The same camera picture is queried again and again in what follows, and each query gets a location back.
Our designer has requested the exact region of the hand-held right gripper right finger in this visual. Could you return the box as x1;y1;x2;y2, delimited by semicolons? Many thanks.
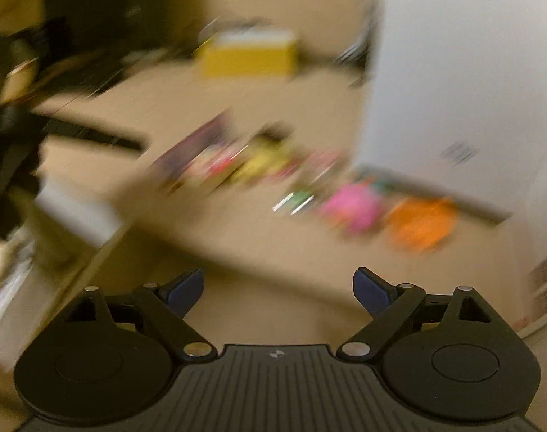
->
336;267;496;363

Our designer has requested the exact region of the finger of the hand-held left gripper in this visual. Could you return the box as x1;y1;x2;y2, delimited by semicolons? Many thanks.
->
34;114;149;152

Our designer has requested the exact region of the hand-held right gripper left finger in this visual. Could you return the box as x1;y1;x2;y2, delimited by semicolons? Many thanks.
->
65;267;217;364

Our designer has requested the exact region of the orange plastic toy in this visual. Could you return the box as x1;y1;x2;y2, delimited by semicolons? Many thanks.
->
385;197;460;253

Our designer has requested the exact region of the pink pig toy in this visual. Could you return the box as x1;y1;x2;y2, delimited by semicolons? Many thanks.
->
321;182;385;235

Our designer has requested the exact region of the yellow pudding toy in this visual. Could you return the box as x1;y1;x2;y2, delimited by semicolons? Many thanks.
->
231;137;301;186

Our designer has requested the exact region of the wooden desk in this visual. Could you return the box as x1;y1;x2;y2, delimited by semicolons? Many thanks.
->
31;45;526;339

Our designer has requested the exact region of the yellow cardboard box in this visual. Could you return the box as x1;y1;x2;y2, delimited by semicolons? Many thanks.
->
194;28;300;80

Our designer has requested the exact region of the white box with red print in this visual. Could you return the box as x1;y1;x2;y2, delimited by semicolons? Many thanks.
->
435;0;547;330

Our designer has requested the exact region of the white computer case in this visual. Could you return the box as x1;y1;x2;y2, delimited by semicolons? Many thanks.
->
351;0;516;224

